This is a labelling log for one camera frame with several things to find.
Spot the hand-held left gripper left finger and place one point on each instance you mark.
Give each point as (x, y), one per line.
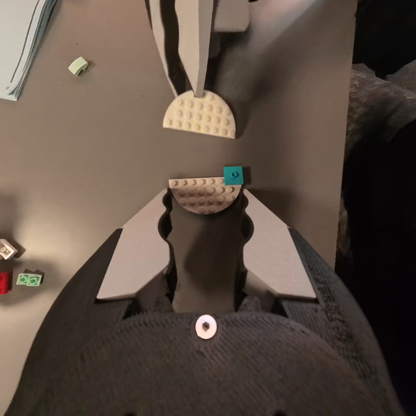
(136, 253)

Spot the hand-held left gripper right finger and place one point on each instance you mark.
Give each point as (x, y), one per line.
(276, 256)

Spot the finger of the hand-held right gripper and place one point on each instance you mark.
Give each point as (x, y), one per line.
(198, 39)
(159, 39)

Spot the white half-round lego plate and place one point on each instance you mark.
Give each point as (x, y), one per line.
(198, 117)
(204, 201)

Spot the light blue instruction booklet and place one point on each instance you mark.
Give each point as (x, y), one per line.
(19, 39)

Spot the pale green curved lego brick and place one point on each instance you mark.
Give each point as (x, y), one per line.
(77, 67)

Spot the green two-stud lego plate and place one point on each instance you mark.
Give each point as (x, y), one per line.
(29, 279)

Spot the light grey lego brick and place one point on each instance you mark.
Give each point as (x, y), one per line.
(7, 249)

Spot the red lego brick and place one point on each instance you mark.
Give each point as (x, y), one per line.
(4, 282)

